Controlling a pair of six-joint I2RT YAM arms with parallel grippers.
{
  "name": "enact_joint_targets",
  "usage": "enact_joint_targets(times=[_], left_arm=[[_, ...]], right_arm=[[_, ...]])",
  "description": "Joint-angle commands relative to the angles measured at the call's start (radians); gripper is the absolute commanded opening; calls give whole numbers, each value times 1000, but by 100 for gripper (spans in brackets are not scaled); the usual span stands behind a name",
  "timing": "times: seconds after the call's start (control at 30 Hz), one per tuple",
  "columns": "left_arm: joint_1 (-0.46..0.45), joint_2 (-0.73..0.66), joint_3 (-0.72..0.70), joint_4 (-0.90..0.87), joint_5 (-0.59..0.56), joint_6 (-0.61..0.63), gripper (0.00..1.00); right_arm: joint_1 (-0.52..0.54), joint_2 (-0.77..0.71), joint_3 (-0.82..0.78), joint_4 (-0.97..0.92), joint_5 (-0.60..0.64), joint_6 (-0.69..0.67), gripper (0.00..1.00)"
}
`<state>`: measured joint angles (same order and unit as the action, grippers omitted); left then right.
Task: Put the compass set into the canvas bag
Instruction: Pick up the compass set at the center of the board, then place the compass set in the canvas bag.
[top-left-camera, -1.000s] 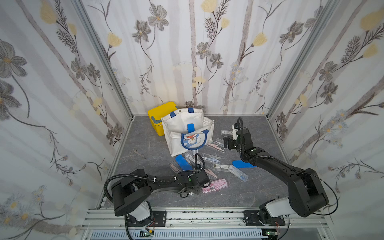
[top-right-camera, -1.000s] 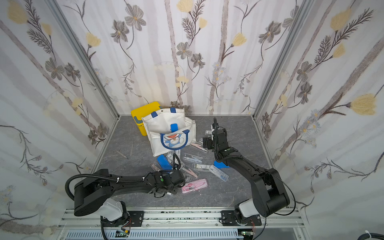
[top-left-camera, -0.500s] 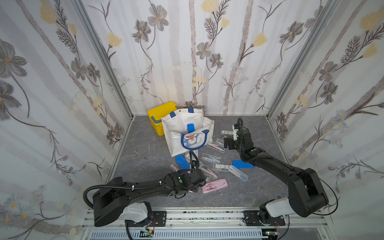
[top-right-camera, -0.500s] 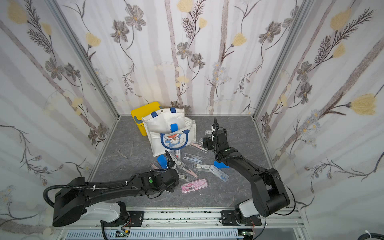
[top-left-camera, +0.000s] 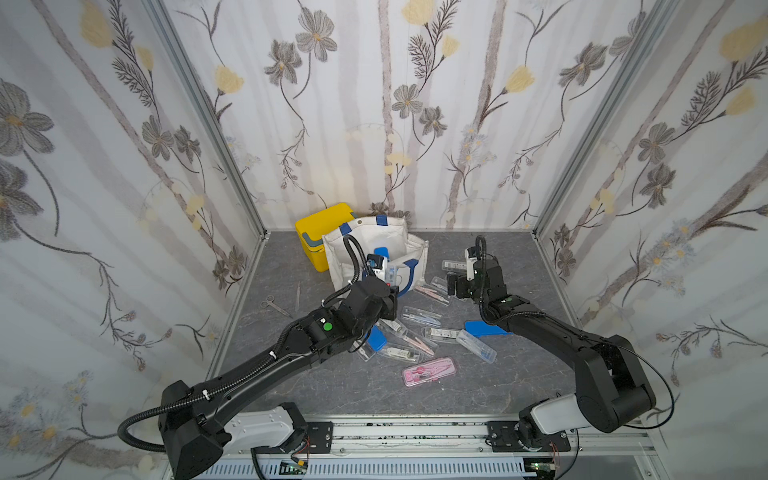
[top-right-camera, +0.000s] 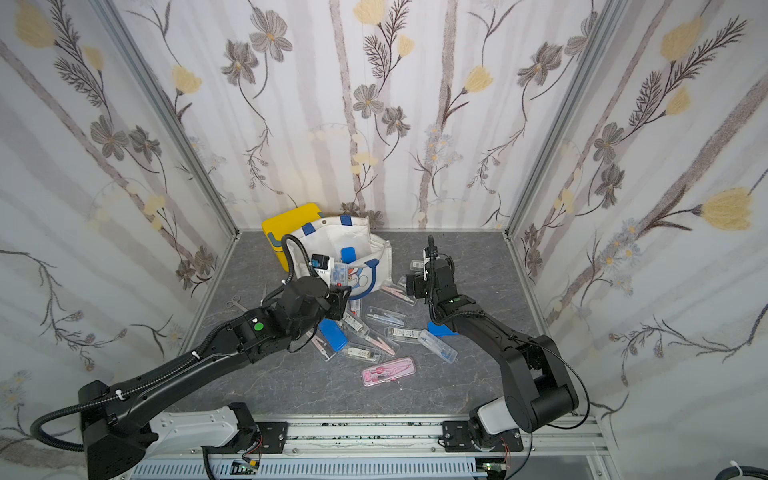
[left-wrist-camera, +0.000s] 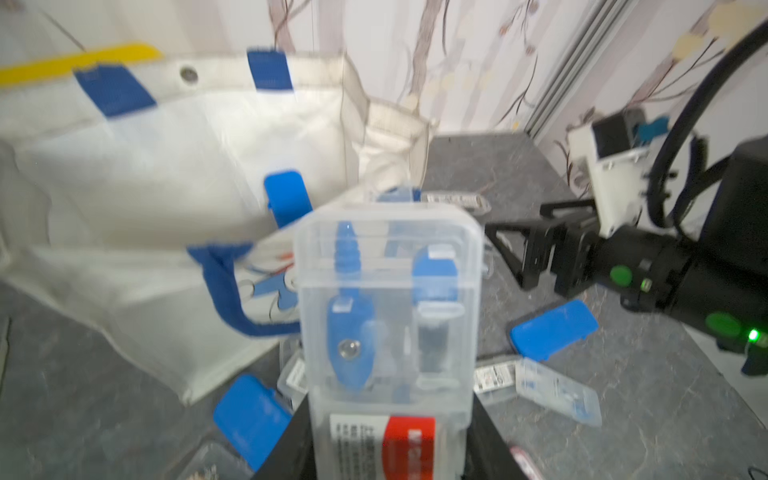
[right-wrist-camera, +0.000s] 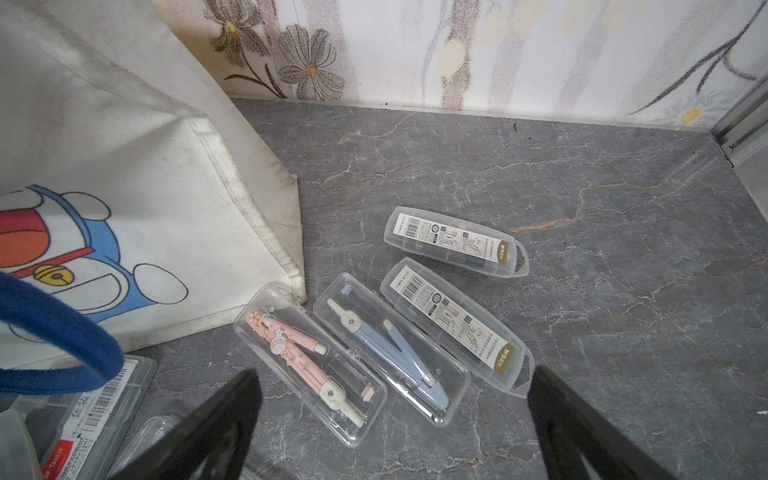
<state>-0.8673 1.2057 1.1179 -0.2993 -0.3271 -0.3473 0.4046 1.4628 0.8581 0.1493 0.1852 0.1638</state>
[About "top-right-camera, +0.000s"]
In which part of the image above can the yellow plastic lidded box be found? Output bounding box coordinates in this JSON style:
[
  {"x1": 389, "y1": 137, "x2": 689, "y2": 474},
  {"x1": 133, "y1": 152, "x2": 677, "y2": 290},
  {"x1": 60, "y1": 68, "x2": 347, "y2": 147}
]
[{"x1": 261, "y1": 203, "x2": 322, "y2": 272}]

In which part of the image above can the pink compass set case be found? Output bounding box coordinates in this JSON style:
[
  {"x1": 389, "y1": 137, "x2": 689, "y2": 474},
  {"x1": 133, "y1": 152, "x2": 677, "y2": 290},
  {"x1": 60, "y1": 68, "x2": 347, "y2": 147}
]
[{"x1": 362, "y1": 357, "x2": 416, "y2": 388}]

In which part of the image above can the right arm mounting base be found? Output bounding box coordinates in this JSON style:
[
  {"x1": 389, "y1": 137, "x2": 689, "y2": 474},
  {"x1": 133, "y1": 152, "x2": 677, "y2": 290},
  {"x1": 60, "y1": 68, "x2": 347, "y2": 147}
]
[{"x1": 437, "y1": 419, "x2": 524, "y2": 453}]

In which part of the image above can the white canvas cartoon tote bag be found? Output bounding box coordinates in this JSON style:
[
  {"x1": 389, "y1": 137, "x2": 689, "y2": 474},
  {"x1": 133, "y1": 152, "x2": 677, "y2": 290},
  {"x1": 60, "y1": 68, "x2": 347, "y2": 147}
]
[{"x1": 288, "y1": 215, "x2": 392, "y2": 300}]

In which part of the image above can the clear case with pink compass centre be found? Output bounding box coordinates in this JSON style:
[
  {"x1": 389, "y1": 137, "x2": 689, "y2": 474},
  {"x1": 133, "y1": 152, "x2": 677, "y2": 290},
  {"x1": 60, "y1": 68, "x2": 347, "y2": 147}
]
[{"x1": 341, "y1": 312, "x2": 399, "y2": 357}]

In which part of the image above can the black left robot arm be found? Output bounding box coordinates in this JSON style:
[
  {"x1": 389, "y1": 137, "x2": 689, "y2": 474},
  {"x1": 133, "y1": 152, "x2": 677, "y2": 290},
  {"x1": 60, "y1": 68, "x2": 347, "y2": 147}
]
[{"x1": 30, "y1": 247, "x2": 351, "y2": 479}]

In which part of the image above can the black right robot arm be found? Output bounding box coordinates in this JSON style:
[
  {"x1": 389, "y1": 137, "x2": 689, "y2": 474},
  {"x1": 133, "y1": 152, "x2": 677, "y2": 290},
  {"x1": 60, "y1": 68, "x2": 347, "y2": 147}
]
[{"x1": 406, "y1": 236, "x2": 581, "y2": 449}]

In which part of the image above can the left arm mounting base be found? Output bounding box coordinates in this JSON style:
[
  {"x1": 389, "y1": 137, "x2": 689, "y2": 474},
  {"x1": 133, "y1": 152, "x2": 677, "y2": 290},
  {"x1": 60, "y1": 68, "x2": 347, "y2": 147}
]
[{"x1": 218, "y1": 421, "x2": 288, "y2": 454}]

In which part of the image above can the aluminium front rail frame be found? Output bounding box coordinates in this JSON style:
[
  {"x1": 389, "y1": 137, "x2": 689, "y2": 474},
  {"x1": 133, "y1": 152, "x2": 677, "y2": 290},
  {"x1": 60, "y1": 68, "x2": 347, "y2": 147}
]
[{"x1": 125, "y1": 415, "x2": 621, "y2": 479}]

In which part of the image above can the clear case small lower centre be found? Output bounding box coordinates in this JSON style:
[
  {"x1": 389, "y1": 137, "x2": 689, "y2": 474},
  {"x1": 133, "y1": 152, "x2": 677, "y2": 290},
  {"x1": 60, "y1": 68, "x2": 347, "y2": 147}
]
[{"x1": 341, "y1": 344, "x2": 382, "y2": 364}]

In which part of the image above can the metal scalpel handle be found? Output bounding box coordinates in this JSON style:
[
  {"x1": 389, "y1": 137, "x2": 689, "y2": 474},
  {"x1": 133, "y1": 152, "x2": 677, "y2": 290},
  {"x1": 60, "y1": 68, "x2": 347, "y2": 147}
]
[{"x1": 259, "y1": 283, "x2": 268, "y2": 307}]

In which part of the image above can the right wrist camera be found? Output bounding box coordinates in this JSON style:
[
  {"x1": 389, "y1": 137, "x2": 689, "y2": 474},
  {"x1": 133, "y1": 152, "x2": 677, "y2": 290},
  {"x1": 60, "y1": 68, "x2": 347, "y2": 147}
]
[{"x1": 422, "y1": 246, "x2": 437, "y2": 281}]

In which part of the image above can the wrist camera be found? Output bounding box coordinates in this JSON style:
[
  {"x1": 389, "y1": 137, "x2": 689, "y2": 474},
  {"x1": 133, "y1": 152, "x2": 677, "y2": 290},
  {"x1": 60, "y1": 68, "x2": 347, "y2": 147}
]
[
  {"x1": 422, "y1": 246, "x2": 437, "y2": 281},
  {"x1": 310, "y1": 253, "x2": 334, "y2": 280}
]

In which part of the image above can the clear case with red label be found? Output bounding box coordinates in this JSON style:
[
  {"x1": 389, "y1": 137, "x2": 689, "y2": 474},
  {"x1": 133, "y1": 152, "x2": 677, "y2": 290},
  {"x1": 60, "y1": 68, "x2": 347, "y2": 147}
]
[{"x1": 330, "y1": 262, "x2": 349, "y2": 287}]

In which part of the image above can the clear long compass case right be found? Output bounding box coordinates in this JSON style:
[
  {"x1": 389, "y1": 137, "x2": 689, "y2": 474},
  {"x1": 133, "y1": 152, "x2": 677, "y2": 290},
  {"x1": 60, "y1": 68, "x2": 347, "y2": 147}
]
[{"x1": 385, "y1": 327, "x2": 458, "y2": 364}]

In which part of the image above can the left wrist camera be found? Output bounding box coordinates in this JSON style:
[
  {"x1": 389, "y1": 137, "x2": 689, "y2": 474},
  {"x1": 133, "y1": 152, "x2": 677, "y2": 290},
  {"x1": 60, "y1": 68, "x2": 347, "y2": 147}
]
[{"x1": 310, "y1": 253, "x2": 334, "y2": 280}]

